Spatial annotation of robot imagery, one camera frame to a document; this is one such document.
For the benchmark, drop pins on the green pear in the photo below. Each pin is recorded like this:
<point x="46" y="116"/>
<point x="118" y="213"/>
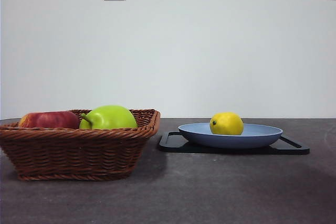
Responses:
<point x="113" y="117"/>

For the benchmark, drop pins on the black rectangular tray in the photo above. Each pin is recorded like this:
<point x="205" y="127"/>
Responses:
<point x="236" y="151"/>

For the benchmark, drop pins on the red apple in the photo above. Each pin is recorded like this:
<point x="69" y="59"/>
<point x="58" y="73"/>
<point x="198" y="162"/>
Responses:
<point x="50" y="120"/>

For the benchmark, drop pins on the brown wicker basket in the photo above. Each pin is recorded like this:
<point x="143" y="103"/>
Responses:
<point x="78" y="153"/>

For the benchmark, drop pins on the blue round plate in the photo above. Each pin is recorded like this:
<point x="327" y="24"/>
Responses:
<point x="230" y="140"/>

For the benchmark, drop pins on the yellow lemon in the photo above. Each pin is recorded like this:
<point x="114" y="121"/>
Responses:
<point x="228" y="124"/>

